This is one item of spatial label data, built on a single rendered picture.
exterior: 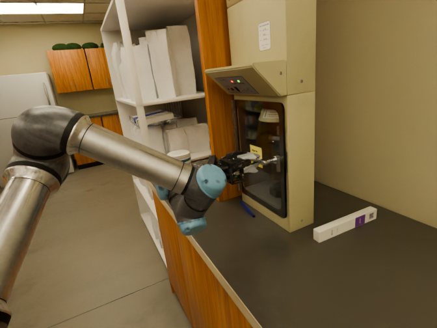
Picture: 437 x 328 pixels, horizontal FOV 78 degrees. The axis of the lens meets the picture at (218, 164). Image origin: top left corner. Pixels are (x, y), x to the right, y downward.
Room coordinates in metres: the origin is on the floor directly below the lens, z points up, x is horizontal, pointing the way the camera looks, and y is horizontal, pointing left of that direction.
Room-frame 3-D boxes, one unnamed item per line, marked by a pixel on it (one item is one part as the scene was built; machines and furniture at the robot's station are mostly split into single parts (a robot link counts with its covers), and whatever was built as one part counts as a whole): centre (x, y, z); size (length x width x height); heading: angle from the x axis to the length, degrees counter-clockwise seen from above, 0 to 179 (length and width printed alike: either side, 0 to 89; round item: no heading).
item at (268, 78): (0.93, -0.10, 1.46); 0.32 x 0.12 x 0.10; 25
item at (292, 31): (1.01, -0.27, 1.33); 0.32 x 0.25 x 0.77; 25
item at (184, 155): (1.49, 0.22, 1.02); 0.13 x 0.13 x 0.15
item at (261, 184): (0.96, -0.15, 1.19); 0.30 x 0.01 x 0.40; 24
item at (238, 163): (0.80, -0.01, 1.20); 0.12 x 0.09 x 0.08; 115
